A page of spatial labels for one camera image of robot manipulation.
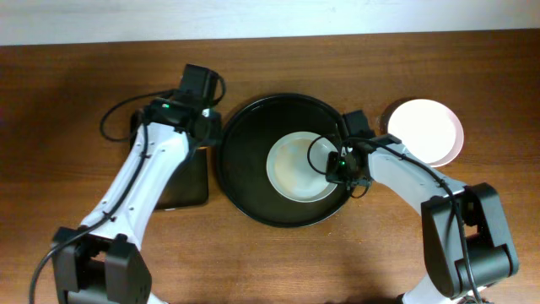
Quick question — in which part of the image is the round black tray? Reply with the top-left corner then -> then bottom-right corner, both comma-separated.
215,93 -> 349,228

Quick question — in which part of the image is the pale pink plate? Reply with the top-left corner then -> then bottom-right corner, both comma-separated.
386,99 -> 465,167

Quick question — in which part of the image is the black rectangular tray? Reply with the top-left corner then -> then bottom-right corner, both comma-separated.
124,115 -> 208,212

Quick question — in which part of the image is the pale green plate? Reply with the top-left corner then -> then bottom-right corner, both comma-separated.
266,132 -> 338,204

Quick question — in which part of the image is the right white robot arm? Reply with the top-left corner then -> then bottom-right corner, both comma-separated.
325,135 -> 520,304

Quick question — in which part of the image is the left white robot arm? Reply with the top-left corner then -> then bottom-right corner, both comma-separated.
47,97 -> 221,304

